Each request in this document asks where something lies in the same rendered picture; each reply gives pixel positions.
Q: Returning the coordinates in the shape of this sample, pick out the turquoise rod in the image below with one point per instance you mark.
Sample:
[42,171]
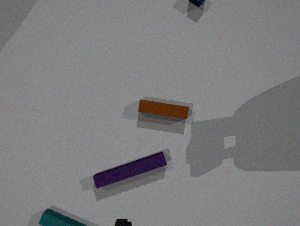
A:
[53,218]

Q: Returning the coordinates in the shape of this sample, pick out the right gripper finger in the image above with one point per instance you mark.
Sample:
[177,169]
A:
[122,222]

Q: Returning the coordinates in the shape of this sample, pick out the purple rod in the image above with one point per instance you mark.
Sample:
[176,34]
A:
[129,170]

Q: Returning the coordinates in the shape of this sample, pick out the brown rectangular bar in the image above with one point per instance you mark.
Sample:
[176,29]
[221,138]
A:
[163,109]

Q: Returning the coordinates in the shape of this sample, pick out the small dark blue cube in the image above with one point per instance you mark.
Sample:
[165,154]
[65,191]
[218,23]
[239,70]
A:
[196,2]

